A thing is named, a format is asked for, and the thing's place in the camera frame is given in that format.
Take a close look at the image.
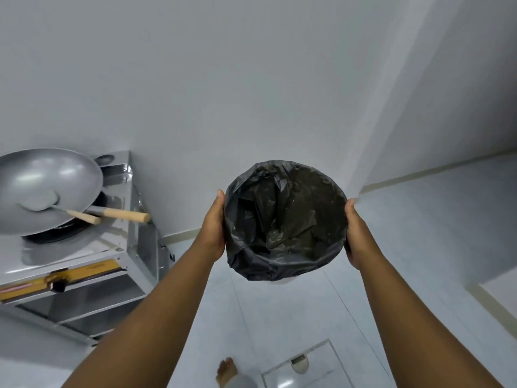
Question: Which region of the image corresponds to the person's right hand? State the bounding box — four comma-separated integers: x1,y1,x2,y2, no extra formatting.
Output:
344,199,383,271

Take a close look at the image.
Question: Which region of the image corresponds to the person's left hand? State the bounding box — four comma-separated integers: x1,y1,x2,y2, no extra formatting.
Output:
196,190,226,264

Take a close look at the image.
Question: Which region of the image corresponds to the black garbage bag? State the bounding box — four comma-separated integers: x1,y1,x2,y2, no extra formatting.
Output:
223,160,349,282

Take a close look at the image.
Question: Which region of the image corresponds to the person's left forearm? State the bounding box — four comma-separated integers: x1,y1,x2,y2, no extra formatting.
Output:
61,243,222,388

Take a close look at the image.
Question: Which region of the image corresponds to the person's right forearm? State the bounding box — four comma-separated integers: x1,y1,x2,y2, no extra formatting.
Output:
357,254,504,388

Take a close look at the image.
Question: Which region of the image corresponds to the stainless steel gas stove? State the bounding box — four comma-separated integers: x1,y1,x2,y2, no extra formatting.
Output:
0,150,175,349

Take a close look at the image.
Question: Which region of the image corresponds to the black stove burner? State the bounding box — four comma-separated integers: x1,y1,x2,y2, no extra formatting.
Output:
22,191,108,244

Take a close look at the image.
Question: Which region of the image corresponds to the glass bathroom scale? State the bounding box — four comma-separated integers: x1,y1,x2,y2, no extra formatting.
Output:
260,339,349,388

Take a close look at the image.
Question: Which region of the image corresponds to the person's foot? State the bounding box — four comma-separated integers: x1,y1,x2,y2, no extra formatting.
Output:
216,357,240,388

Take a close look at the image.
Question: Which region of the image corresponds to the grey trouser leg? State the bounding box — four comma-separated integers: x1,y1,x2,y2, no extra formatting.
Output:
227,373,259,388

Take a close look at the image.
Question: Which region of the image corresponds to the grey metal wok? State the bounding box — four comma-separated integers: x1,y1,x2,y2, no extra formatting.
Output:
0,148,151,237

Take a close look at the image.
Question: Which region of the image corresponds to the metal spatula with wooden handle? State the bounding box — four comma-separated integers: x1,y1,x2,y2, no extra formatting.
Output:
17,189,102,226

